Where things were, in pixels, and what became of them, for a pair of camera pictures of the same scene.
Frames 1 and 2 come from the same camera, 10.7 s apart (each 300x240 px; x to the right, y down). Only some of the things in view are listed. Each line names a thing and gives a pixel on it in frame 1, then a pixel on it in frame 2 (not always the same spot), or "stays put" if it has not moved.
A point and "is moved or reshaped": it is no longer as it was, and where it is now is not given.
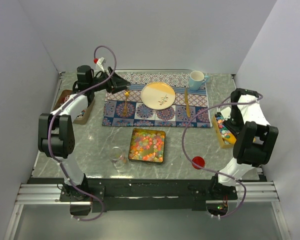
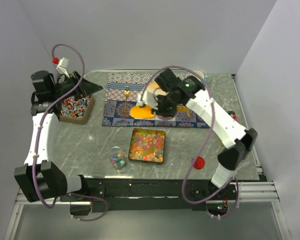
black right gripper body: [235, 123] to [166, 106]
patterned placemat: [157, 99] stays put
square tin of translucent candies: [147, 145] stays put
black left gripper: [121, 84] to [86, 88]
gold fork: [126, 94] stays put
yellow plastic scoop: [232, 139] is moved or reshaped
